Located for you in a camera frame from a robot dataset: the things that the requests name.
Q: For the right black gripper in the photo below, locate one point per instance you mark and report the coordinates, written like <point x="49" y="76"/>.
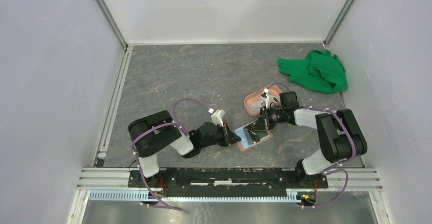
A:
<point x="260" y="124"/>

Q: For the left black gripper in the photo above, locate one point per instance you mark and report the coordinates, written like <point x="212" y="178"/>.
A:
<point x="229" y="137"/>

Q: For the tan leather card holder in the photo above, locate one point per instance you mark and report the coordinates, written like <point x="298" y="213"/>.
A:
<point x="264" y="136"/>

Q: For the pink oval tray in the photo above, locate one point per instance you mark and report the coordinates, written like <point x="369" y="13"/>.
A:
<point x="253" y="103"/>

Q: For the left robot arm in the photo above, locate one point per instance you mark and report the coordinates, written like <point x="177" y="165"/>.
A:
<point x="155" y="132"/>

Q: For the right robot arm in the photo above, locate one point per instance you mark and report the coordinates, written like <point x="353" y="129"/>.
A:
<point x="339" y="134"/>

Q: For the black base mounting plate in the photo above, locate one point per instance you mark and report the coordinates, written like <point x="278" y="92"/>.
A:
<point x="227" y="182"/>

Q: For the green cloth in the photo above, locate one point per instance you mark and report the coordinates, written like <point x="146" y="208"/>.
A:
<point x="319" y="71"/>

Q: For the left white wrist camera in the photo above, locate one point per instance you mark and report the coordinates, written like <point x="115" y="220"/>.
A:
<point x="217" y="116"/>

